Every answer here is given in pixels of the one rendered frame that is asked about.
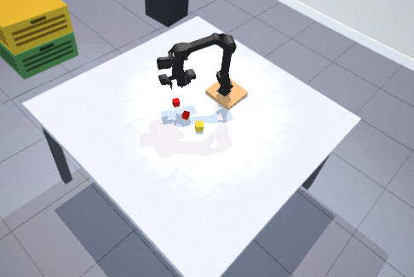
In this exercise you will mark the red cube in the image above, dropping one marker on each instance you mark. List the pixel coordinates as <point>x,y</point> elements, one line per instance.
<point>185,115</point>
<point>176,102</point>

